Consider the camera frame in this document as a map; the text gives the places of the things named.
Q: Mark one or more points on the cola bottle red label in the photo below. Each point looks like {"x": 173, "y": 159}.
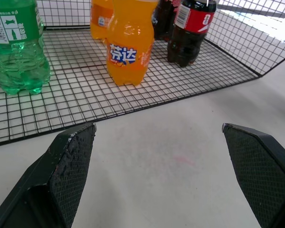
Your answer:
{"x": 164, "y": 19}
{"x": 188, "y": 35}

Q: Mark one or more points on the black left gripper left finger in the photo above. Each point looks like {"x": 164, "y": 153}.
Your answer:
{"x": 50, "y": 180}

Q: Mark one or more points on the orange soda bottle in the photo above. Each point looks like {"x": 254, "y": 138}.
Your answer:
{"x": 98, "y": 21}
{"x": 129, "y": 47}

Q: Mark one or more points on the green soda bottle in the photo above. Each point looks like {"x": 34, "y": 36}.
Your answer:
{"x": 16, "y": 47}

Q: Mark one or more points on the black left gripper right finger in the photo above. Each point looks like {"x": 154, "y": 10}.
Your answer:
{"x": 259, "y": 171}

